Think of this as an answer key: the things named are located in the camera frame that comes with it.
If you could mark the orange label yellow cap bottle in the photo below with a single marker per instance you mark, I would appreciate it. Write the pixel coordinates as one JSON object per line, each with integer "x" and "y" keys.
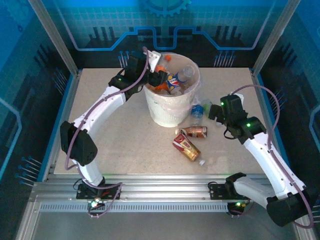
{"x": 162, "y": 87}

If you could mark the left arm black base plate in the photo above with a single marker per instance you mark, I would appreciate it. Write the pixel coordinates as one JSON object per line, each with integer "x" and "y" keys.
{"x": 85, "y": 192}

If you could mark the small orange cap bottle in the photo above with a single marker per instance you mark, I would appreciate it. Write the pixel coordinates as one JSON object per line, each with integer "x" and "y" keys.
{"x": 160, "y": 68}

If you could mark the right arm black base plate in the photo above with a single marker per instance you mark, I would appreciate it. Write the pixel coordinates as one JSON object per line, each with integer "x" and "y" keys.
{"x": 217, "y": 191}

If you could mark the aluminium mounting rail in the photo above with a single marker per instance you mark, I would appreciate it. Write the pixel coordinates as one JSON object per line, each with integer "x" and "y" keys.
{"x": 162, "y": 187}

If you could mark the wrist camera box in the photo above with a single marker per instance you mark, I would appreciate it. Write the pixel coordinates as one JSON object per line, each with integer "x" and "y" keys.
{"x": 153, "y": 58}
{"x": 239, "y": 96}

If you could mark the brown label coffee bottle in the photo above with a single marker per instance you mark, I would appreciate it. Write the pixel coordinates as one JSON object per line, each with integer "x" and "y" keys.
{"x": 195, "y": 131}

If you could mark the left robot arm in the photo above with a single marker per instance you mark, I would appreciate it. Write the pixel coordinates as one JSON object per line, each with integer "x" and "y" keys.
{"x": 100, "y": 110}

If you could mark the small LED circuit board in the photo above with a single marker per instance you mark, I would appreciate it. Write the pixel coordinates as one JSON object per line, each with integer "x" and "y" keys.
{"x": 94, "y": 203}
{"x": 237, "y": 204}

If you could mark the grey metal base panel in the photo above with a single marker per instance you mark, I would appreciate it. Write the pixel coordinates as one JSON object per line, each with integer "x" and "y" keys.
{"x": 162, "y": 225}

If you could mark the aluminium table side rail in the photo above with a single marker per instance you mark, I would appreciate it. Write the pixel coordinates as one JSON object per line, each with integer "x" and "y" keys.
{"x": 257, "y": 90}
{"x": 72, "y": 90}

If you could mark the aluminium frame post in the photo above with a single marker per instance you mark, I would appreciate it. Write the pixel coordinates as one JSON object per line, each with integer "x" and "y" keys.
{"x": 271, "y": 41}
{"x": 60, "y": 42}

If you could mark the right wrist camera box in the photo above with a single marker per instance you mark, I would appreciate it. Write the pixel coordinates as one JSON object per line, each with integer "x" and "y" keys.
{"x": 239, "y": 96}

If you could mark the white plastic waste bin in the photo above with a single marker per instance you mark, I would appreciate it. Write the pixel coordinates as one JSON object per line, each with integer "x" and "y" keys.
{"x": 165, "y": 112}

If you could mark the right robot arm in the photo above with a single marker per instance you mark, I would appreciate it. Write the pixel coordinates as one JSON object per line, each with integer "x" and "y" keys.
{"x": 270, "y": 165}

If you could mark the green label clear bottle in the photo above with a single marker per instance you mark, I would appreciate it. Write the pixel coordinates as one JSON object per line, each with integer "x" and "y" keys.
{"x": 206, "y": 105}

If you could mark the red gold label tea bottle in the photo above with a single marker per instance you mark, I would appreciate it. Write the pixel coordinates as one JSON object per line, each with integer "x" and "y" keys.
{"x": 186, "y": 146}

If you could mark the white bin with plastic liner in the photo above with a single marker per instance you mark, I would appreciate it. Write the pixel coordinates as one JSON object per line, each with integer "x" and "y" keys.
{"x": 196, "y": 92}

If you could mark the blue label Pocari bottle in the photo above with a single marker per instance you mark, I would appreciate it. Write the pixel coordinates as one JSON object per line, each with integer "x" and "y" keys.
{"x": 197, "y": 111}

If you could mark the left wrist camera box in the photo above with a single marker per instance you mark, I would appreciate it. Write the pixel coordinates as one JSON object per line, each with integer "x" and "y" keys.
{"x": 153, "y": 58}

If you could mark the blue cap cola bottle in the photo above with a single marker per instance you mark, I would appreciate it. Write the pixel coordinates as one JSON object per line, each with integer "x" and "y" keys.
{"x": 172, "y": 82}

